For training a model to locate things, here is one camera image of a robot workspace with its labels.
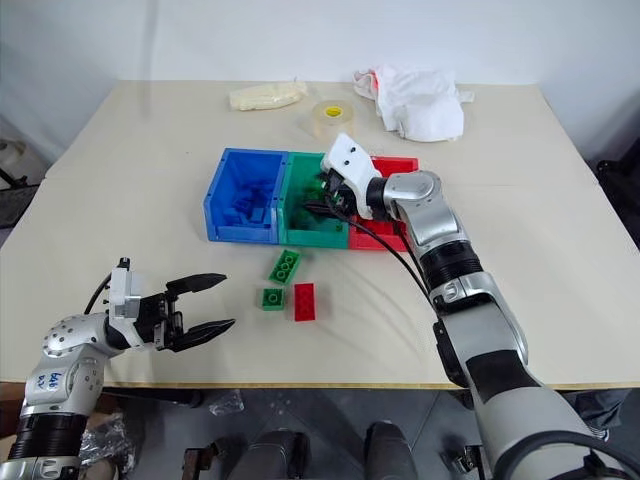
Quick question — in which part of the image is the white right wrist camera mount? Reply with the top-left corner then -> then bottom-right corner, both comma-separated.
320,132 -> 385,220

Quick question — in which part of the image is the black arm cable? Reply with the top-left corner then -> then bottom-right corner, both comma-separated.
324,195 -> 474,392
83,272 -> 114,316

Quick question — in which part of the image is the clear tape roll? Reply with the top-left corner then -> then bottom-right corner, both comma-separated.
311,99 -> 357,140

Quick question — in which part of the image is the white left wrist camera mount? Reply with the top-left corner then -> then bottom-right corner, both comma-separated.
106,257 -> 147,349

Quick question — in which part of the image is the cream plastic bag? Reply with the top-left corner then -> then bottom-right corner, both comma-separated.
228,79 -> 309,112

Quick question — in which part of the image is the red plastic bin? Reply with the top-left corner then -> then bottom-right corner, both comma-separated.
347,156 -> 421,253

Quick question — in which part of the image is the crumpled clear plastic bag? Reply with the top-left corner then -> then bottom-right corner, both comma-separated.
78,412 -> 139,474

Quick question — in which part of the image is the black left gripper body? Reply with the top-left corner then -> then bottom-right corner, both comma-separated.
132,291 -> 189,354

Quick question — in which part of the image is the small green building block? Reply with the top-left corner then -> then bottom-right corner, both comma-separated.
258,286 -> 287,313

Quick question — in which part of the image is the red building block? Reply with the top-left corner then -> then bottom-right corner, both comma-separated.
293,282 -> 318,322

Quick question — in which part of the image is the green plastic bin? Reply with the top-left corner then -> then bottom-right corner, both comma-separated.
273,151 -> 351,250

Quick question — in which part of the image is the blue plastic bin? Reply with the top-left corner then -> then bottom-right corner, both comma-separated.
202,146 -> 291,244

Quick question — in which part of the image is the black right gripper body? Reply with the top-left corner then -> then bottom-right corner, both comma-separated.
316,168 -> 362,220

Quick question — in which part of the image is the small clear plastic wrapper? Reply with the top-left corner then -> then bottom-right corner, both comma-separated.
207,389 -> 246,417

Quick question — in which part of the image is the crumpled white cloth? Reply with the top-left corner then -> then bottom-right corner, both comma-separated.
352,63 -> 476,144

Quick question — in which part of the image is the dark equipment beside table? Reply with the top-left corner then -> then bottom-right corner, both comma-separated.
0,137 -> 49,229

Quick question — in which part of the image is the dark rounded shape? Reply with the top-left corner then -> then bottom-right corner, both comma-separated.
234,428 -> 312,480
363,421 -> 419,480

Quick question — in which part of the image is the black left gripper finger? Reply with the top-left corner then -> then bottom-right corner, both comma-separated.
172,318 -> 237,352
165,272 -> 229,302

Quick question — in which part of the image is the long green building block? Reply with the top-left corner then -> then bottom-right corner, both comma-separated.
268,248 -> 303,285

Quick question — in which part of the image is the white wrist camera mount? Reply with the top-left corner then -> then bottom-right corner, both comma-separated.
320,132 -> 385,220
106,257 -> 147,349

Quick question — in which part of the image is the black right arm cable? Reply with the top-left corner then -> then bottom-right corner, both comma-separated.
324,195 -> 474,392

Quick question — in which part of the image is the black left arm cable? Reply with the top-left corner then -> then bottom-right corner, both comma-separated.
83,272 -> 114,316

